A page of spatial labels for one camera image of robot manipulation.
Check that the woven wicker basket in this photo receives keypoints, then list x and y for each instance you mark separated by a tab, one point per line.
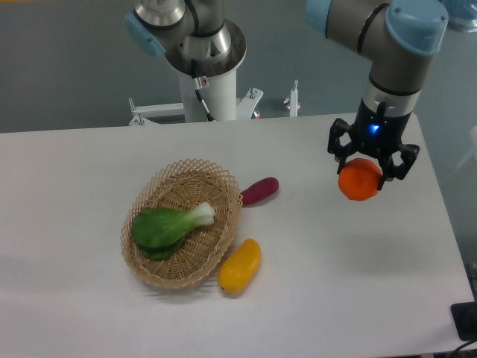
182	186

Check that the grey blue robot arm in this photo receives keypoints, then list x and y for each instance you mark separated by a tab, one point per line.
400	38

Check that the purple sweet potato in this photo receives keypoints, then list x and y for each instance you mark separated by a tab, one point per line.
259	191

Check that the orange fruit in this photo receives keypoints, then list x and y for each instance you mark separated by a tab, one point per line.
359	179

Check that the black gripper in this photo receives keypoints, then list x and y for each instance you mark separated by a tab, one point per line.
376	130

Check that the blue object top right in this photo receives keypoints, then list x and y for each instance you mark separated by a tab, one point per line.
462	14

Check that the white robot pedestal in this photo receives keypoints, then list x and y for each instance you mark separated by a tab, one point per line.
206	69

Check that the yellow mango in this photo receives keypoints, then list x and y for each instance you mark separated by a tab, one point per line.
240	268

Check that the green bok choy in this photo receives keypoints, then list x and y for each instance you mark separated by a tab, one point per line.
160	232

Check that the black device at edge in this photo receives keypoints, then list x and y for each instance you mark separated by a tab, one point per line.
464	317

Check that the white levelling foot bracket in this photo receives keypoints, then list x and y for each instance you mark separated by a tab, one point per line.
291	104

